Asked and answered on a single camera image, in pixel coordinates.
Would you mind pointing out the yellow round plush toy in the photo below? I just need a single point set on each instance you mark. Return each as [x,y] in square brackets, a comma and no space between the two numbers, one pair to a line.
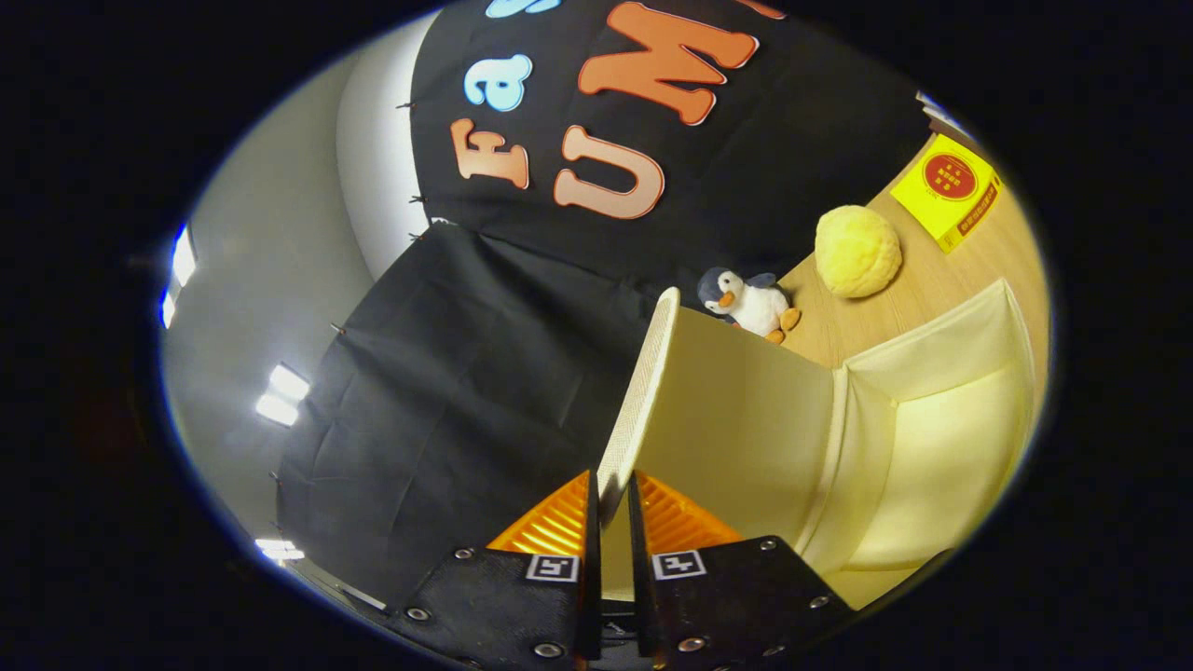
[857,252]

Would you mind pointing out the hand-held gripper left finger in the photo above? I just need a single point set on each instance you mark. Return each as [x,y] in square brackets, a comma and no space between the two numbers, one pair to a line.
[503,596]

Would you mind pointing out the black backdrop cloth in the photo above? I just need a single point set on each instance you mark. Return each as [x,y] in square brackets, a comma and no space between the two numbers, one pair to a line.
[466,391]

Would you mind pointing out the yellow book with red circle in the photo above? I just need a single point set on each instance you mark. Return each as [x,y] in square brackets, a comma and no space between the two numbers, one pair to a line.
[946,182]

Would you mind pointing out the ceiling light panel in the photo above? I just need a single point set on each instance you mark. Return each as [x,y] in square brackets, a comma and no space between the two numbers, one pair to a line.
[280,550]
[182,266]
[282,396]

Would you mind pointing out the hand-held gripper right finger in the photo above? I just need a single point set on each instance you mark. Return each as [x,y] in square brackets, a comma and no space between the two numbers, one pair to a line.
[718,596]

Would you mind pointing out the cream fabric storage box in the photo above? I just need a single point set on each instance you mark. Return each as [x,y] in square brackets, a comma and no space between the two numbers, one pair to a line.
[746,419]

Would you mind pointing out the penguin plush toy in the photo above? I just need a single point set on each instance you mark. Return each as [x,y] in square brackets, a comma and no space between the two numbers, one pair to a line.
[760,306]

